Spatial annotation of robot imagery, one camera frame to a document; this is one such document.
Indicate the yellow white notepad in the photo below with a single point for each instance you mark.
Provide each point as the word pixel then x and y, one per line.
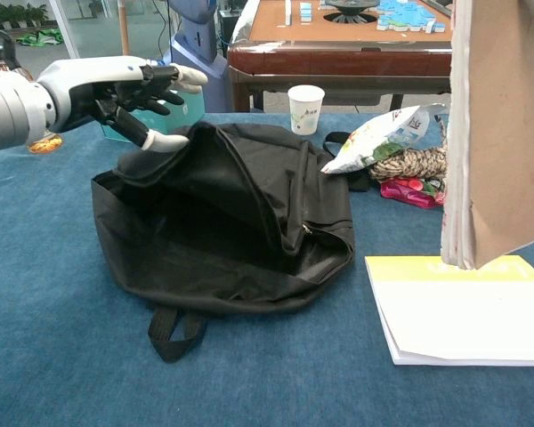
pixel 463 311

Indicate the brown notebook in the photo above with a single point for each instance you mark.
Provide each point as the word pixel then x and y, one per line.
pixel 503 133

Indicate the teal cardboard product box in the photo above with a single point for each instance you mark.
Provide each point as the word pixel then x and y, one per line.
pixel 192 110

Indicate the green cloth heap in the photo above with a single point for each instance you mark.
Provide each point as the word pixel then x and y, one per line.
pixel 38 37

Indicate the pink drink pouch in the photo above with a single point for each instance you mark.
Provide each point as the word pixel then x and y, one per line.
pixel 405 192

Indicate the brown mahjong table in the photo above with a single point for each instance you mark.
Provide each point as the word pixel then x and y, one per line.
pixel 338 60

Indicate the upright white mahjong tile row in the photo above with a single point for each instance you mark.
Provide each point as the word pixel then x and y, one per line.
pixel 288 11

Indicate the black fabric backpack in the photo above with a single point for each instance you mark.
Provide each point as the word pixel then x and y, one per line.
pixel 231 213

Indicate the black mahjong table centre disc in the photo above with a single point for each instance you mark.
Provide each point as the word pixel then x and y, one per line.
pixel 350 11

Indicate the blue mahjong tile pile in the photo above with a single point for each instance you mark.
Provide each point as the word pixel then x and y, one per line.
pixel 405 15

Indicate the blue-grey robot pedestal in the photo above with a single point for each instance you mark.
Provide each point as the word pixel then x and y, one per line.
pixel 196 49

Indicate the tea bottle with black cap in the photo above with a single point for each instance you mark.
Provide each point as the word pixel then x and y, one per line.
pixel 46 144

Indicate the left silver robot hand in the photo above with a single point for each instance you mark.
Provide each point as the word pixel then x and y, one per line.
pixel 84 80

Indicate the blue felt table cover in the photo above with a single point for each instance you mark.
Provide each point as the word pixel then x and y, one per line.
pixel 49 267

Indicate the small blue mahjong tile stack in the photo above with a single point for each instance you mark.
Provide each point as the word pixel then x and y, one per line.
pixel 305 12

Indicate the white plastic bag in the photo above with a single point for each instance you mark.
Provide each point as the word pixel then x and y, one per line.
pixel 245 24

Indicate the white chips bag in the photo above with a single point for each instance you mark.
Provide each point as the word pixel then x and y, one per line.
pixel 382 133

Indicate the white paper cup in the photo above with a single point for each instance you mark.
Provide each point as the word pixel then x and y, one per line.
pixel 306 111

